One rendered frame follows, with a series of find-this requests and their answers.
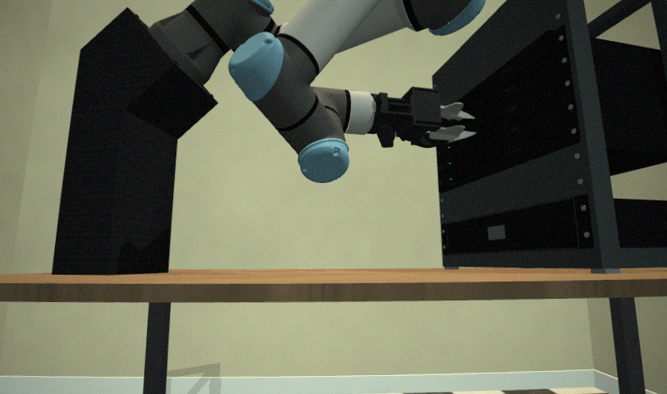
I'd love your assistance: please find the dark grey server rack frame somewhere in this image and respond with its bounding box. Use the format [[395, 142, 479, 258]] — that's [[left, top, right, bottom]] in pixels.
[[432, 0, 667, 274]]

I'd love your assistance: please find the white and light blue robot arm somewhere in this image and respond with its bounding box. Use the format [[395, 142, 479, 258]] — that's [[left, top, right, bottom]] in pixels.
[[148, 0, 486, 183]]

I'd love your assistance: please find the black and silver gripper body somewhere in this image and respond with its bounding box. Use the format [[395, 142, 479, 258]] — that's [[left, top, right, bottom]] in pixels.
[[367, 86, 441, 142]]

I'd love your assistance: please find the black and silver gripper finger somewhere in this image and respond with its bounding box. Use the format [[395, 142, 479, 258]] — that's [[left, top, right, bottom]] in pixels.
[[411, 126, 476, 148], [441, 103, 475, 121]]

